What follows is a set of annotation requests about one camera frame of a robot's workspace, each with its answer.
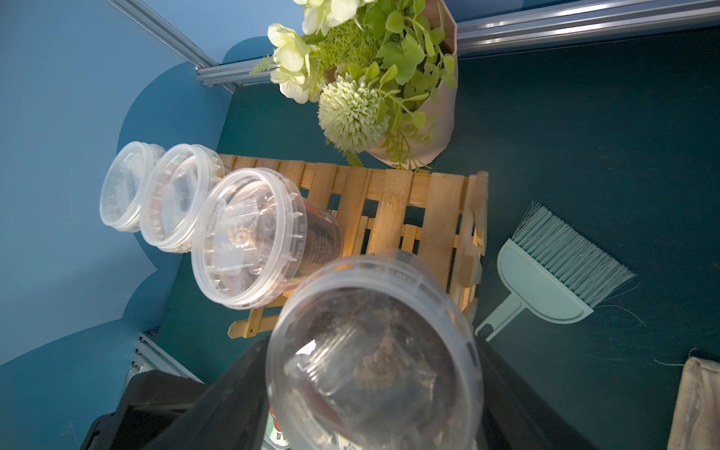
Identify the wooden slatted shelf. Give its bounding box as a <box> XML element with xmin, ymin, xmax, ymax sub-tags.
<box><xmin>221</xmin><ymin>155</ymin><xmax>489</xmax><ymax>321</ymax></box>

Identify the aluminium mounting rail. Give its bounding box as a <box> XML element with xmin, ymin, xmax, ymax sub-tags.
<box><xmin>126</xmin><ymin>333</ymin><xmax>203</xmax><ymax>384</ymax></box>

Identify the clear seed cup red base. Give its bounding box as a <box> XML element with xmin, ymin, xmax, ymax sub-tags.
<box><xmin>99</xmin><ymin>142</ymin><xmax>165</xmax><ymax>233</ymax></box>

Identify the potted white flower bouquet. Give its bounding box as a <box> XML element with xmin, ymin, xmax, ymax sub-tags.
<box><xmin>253</xmin><ymin>0</ymin><xmax>459</xmax><ymax>173</ymax></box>

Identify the clear seed cup orange base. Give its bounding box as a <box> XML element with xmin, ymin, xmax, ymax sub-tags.
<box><xmin>140</xmin><ymin>144</ymin><xmax>225</xmax><ymax>253</ymax></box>

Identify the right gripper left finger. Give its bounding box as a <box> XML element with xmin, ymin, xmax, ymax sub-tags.
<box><xmin>139</xmin><ymin>336</ymin><xmax>272</xmax><ymax>450</ymax></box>

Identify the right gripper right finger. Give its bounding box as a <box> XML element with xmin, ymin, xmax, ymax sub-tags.
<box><xmin>475</xmin><ymin>337</ymin><xmax>595</xmax><ymax>449</ymax></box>

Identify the beige work glove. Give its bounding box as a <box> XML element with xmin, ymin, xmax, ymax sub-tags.
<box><xmin>667</xmin><ymin>356</ymin><xmax>719</xmax><ymax>450</ymax></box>

